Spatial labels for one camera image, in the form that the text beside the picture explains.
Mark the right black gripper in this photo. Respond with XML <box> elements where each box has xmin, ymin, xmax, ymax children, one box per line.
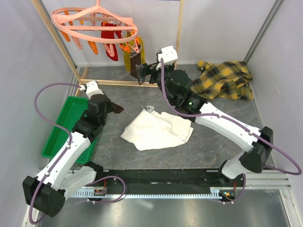
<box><xmin>136</xmin><ymin>61</ymin><xmax>176</xmax><ymax>105</ymax></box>

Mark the brown striped sock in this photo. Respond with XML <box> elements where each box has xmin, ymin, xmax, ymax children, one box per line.
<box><xmin>130</xmin><ymin>44</ymin><xmax>145</xmax><ymax>79</ymax></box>

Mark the mustard yellow sock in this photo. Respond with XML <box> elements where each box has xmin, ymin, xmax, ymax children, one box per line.
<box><xmin>124</xmin><ymin>36</ymin><xmax>144</xmax><ymax>72</ymax></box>

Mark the red sock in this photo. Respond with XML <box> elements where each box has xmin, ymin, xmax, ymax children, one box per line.
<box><xmin>101</xmin><ymin>21</ymin><xmax>123</xmax><ymax>62</ymax></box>

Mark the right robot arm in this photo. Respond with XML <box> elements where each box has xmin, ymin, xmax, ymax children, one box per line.
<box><xmin>135</xmin><ymin>63</ymin><xmax>273</xmax><ymax>186</ymax></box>

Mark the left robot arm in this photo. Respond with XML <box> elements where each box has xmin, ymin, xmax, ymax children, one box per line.
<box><xmin>22</xmin><ymin>94</ymin><xmax>124</xmax><ymax>217</ymax></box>

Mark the pink round clip hanger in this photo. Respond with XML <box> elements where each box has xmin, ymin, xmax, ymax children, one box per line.
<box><xmin>51</xmin><ymin>0</ymin><xmax>140</xmax><ymax>57</ymax></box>

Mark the white folded towel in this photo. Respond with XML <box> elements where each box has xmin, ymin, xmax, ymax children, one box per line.
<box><xmin>121</xmin><ymin>109</ymin><xmax>193</xmax><ymax>151</ymax></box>

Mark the green plastic bin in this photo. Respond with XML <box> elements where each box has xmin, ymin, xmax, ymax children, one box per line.
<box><xmin>41</xmin><ymin>96</ymin><xmax>100</xmax><ymax>165</ymax></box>

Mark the yellow plaid shirt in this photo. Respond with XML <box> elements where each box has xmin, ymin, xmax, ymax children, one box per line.
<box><xmin>191</xmin><ymin>60</ymin><xmax>254</xmax><ymax>101</ymax></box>

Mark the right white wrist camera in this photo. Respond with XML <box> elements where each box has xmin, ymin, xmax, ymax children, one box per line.
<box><xmin>156</xmin><ymin>45</ymin><xmax>178</xmax><ymax>70</ymax></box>

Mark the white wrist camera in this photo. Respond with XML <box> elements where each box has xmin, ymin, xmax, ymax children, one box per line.
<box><xmin>80</xmin><ymin>80</ymin><xmax>103</xmax><ymax>99</ymax></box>
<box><xmin>156</xmin><ymin>45</ymin><xmax>178</xmax><ymax>70</ymax></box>

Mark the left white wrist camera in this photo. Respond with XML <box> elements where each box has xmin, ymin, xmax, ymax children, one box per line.
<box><xmin>80</xmin><ymin>80</ymin><xmax>103</xmax><ymax>99</ymax></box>

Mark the wooden hanger stand frame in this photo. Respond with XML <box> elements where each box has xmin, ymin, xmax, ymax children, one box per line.
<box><xmin>31</xmin><ymin>0</ymin><xmax>185</xmax><ymax>87</ymax></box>

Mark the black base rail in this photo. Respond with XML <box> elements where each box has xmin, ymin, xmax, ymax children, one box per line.
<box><xmin>84</xmin><ymin>161</ymin><xmax>244</xmax><ymax>194</ymax></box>

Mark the slotted aluminium cable duct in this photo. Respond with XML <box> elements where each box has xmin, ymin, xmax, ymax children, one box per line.
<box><xmin>71</xmin><ymin>187</ymin><xmax>236</xmax><ymax>199</ymax></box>

